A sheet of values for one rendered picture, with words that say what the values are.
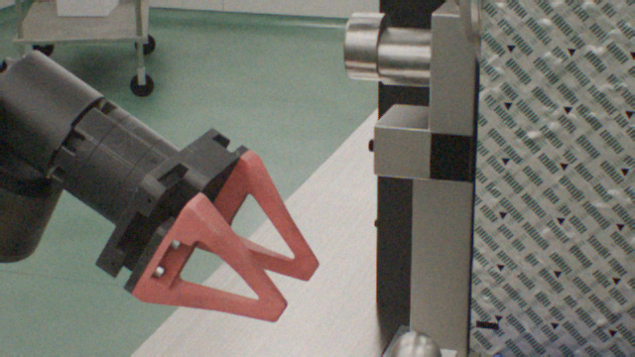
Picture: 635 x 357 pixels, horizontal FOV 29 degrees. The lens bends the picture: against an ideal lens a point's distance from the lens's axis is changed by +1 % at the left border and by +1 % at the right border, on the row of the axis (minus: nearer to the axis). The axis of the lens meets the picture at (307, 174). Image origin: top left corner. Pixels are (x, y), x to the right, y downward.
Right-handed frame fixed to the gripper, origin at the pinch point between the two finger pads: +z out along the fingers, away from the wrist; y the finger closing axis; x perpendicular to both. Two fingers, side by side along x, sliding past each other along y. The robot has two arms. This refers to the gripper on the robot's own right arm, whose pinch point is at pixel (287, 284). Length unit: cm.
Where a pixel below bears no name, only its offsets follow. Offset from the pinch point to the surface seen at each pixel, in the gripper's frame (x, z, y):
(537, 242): 10.9, 9.7, 0.7
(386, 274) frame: -12.3, 4.8, -32.7
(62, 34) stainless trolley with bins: -188, -158, -393
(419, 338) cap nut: 6.1, 7.2, 7.7
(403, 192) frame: -5.3, 2.1, -32.7
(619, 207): 15.0, 11.9, 0.7
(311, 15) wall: -175, -98, -556
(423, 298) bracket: 0.4, 7.1, -7.4
